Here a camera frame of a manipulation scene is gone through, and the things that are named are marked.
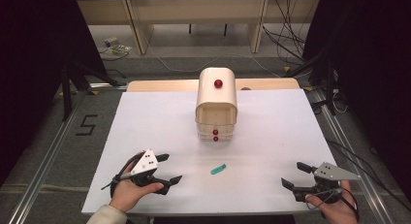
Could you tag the black metal stand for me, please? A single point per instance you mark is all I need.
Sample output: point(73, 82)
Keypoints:
point(328, 81)

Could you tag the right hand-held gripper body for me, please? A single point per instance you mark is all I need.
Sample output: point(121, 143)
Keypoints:
point(329, 177)

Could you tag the cream mini drawer cabinet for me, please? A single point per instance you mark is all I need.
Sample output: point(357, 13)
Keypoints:
point(215, 98)

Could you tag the yellow tape marker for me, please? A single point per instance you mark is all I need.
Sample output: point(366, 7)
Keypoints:
point(94, 92)
point(307, 88)
point(287, 69)

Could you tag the small teal plastic piece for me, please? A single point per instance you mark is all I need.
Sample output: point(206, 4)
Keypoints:
point(218, 169)

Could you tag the aluminium floor rail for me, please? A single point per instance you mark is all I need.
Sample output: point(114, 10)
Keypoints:
point(352, 162)
point(42, 172)

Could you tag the wooden table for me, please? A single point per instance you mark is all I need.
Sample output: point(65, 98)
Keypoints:
point(161, 85)

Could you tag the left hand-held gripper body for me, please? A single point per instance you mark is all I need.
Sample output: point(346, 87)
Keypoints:
point(146, 164)

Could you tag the person's right hand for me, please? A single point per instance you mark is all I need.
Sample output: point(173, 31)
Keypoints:
point(336, 211)

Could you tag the black curtain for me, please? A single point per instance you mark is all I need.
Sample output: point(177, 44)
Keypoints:
point(371, 72)
point(32, 72)

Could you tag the black tripod stand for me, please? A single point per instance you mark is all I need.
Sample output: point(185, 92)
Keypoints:
point(66, 88)

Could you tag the light wooden desk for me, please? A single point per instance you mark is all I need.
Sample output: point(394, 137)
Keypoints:
point(194, 10)

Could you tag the person's left hand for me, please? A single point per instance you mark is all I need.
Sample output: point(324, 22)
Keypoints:
point(131, 191)

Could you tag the white board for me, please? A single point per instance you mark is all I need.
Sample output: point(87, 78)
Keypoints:
point(155, 127)

